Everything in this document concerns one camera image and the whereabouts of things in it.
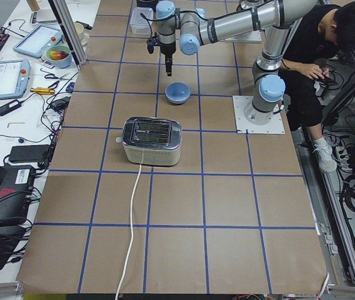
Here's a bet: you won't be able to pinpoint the clear plastic food container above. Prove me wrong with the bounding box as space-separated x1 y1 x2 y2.
129 7 154 36

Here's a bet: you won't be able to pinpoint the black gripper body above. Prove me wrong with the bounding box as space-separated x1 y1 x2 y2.
160 42 176 66

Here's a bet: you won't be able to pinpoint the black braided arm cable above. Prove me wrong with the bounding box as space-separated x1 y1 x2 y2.
139 11 184 38

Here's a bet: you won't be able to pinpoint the yellow handled screwdriver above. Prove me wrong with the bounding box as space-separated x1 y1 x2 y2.
30 87 55 95

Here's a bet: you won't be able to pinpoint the blue bowl with fruit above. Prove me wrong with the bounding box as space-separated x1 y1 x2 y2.
46 45 72 69

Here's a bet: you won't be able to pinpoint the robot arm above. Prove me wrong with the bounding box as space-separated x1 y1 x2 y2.
147 0 316 125

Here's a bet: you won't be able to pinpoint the white toaster power cord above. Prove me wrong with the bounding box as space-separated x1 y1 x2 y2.
114 163 143 300

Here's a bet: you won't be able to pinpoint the aluminium frame post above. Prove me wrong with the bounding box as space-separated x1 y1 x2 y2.
48 0 87 69

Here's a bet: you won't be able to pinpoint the teach pendant tablet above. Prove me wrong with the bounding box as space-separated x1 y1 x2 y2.
0 59 31 100
13 25 63 58

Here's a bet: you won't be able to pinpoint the black scissors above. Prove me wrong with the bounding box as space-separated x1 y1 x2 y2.
40 68 69 89

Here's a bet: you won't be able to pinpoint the black power adapter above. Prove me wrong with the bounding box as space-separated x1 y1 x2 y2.
0 99 22 116

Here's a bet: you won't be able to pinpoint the beige bowl with lemon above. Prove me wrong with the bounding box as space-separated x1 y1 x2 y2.
74 22 89 46

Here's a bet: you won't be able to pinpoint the cream and chrome toaster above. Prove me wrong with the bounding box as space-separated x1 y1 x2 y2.
116 116 182 166

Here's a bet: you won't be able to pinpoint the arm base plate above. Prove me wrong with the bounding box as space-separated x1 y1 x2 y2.
224 31 262 44
232 96 285 134

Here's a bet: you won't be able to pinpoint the person in black clothes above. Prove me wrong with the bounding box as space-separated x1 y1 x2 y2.
279 1 355 173

